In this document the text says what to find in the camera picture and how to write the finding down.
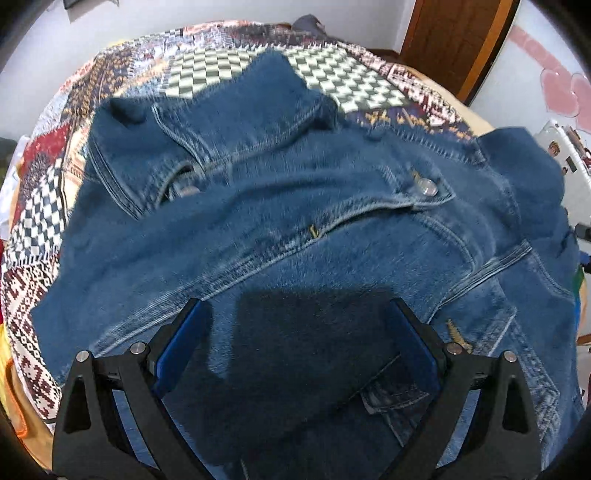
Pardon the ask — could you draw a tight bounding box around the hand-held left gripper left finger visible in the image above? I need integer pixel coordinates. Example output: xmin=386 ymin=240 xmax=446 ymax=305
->
xmin=53 ymin=299 xmax=213 ymax=480

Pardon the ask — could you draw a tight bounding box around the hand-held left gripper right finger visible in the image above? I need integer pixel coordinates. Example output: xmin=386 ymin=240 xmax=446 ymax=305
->
xmin=388 ymin=298 xmax=541 ymax=480

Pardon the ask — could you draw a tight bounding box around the blue denim jacket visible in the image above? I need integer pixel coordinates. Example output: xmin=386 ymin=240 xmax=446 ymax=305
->
xmin=30 ymin=48 xmax=585 ymax=480

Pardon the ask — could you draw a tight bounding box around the patchwork printed blanket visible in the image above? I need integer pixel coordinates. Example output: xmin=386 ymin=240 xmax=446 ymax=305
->
xmin=0 ymin=21 xmax=476 ymax=416

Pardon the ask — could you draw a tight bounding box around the white cabinet with stickers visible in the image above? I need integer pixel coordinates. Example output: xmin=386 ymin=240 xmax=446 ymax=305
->
xmin=533 ymin=119 xmax=591 ymax=241

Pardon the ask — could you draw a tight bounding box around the white cloth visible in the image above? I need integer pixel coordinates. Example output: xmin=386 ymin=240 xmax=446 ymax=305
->
xmin=0 ymin=152 xmax=24 ymax=241

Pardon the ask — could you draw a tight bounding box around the brown wooden door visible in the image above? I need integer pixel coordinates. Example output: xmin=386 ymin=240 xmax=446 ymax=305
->
xmin=399 ymin=0 xmax=520 ymax=104

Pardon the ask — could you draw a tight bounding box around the dark blue cloth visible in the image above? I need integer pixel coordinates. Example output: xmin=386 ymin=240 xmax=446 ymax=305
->
xmin=293 ymin=15 xmax=331 ymax=38

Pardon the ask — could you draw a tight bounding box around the pink heart wall sticker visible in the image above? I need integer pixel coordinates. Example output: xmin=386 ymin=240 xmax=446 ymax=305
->
xmin=512 ymin=25 xmax=589 ymax=118

